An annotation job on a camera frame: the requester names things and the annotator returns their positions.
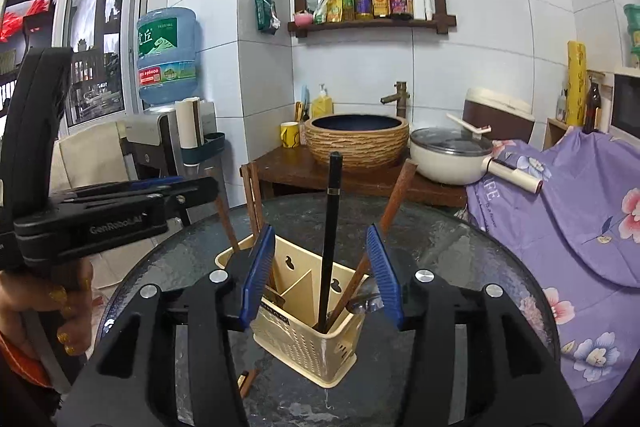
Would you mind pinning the microwave oven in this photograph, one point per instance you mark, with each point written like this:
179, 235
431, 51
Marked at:
627, 102

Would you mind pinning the yellow soap bottle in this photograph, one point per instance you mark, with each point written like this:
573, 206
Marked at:
322, 104

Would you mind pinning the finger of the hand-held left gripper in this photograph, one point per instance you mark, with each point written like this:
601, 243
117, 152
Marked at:
195, 194
130, 185

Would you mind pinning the brown glass bottle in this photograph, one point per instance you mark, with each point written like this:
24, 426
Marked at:
591, 107

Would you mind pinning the brown white rice cooker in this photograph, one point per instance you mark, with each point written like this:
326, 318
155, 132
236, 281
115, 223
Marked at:
500, 117

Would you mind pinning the beige cloth cover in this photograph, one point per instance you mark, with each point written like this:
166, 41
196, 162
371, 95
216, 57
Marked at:
85, 162

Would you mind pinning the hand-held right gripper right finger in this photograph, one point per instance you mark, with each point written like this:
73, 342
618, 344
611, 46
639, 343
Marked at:
385, 277

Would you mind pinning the brass faucet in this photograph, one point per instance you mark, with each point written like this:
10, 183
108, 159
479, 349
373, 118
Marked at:
401, 99

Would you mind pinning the yellow mug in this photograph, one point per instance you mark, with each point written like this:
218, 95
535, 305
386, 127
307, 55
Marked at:
289, 136

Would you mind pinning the brown wooden chopstick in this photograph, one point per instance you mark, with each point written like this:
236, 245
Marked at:
247, 384
247, 197
257, 197
227, 222
395, 197

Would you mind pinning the green tea packet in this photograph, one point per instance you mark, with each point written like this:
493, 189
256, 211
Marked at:
266, 12

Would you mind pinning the wooden shelf unit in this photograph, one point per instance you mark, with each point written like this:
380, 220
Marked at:
606, 107

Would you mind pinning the yellow green food packet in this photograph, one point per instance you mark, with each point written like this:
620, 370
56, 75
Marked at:
336, 4

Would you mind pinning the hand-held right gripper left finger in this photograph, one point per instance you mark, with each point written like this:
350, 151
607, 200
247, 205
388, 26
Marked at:
257, 277

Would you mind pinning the dark wooden side table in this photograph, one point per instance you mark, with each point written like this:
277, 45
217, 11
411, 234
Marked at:
290, 172

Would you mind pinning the cream perforated utensil holder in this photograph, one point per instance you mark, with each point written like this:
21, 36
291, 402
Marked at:
300, 342

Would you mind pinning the person's left hand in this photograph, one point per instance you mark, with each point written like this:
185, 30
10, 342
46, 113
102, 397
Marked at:
30, 292

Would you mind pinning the yellow printed scroll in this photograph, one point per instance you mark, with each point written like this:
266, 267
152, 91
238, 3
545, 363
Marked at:
576, 82

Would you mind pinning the black chopstick with gold band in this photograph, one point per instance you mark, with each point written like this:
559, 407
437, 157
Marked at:
329, 232

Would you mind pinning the teal roll holder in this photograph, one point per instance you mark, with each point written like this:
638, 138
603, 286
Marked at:
210, 147

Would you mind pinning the white pot with glass lid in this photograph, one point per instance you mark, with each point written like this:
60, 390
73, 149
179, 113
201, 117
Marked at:
450, 162

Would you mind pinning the small pink bowl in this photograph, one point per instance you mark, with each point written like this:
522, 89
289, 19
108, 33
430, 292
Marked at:
303, 18

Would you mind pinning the cream paper roll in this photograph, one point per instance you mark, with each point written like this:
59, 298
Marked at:
189, 127

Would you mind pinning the stack of green cups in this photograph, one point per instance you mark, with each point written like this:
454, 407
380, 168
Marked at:
634, 37

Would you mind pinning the purple floral cloth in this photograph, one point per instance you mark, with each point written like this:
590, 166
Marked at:
575, 232

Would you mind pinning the red banner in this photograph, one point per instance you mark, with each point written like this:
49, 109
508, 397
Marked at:
25, 19

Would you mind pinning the woven pattern wash basin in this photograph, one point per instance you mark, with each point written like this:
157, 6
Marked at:
355, 142

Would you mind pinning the water dispenser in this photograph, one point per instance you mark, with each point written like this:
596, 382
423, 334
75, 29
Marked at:
150, 142

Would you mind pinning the blue water jug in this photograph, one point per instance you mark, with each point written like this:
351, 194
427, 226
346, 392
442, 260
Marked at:
167, 57

